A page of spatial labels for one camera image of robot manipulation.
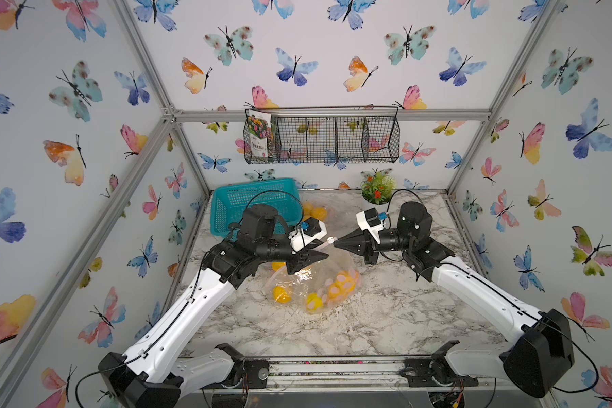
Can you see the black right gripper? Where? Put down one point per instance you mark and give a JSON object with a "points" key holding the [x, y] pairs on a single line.
{"points": [[367, 247]]}

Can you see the seed packet in basket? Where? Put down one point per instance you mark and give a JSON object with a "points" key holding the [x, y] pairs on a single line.
{"points": [[260, 133]]}

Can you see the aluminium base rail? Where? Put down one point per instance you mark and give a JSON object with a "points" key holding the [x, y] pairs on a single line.
{"points": [[336, 375]]}

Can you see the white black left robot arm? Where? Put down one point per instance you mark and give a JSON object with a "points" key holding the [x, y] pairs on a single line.
{"points": [[260, 237]]}

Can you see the teal plastic basket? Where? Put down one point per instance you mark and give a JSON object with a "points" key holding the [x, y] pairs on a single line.
{"points": [[229, 202]]}

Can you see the white pot artificial plant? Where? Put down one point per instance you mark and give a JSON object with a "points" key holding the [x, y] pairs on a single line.
{"points": [[378, 186]]}

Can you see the clear bag of lemons front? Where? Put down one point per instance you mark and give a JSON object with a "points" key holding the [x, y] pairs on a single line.
{"points": [[281, 287]]}

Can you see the yellow-green pear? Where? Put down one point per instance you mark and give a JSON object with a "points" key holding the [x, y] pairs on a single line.
{"points": [[314, 303]]}

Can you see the black wire wall basket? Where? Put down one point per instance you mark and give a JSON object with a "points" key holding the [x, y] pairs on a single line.
{"points": [[333, 136]]}

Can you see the clear zip-top bag with pears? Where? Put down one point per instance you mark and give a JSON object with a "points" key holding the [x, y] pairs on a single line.
{"points": [[335, 279]]}

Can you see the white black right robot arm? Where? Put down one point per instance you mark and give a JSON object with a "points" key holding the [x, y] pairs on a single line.
{"points": [[538, 348]]}

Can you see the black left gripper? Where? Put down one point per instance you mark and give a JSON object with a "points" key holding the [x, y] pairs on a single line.
{"points": [[302, 259]]}

